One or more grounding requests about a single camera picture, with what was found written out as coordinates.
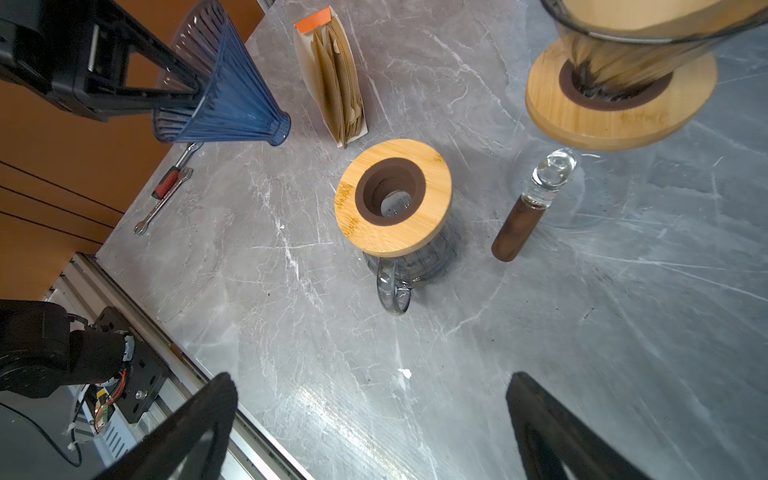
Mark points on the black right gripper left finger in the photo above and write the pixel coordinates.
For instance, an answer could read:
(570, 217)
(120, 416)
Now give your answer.
(190, 444)

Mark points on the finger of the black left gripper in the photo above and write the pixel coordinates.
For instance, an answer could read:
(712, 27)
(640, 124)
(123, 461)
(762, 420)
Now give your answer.
(123, 69)

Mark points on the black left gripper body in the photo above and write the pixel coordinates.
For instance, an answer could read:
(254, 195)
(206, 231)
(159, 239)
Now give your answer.
(44, 47)

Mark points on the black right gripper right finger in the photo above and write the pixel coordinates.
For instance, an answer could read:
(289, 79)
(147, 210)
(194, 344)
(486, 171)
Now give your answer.
(555, 444)

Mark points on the blue ribbed dripper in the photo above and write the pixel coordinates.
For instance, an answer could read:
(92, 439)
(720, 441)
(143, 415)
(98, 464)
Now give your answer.
(236, 104)

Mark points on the wooden ring dripper holder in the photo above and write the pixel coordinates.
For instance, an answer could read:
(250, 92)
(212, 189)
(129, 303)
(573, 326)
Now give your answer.
(561, 111)

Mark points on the grey ribbed glass dripper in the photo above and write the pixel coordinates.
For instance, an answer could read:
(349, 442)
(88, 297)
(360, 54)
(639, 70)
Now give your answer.
(611, 66)

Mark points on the clear glass cup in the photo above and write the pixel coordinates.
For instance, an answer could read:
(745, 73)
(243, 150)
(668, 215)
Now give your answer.
(603, 188)

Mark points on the brown small bottle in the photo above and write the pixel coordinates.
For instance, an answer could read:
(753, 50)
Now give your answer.
(549, 176)

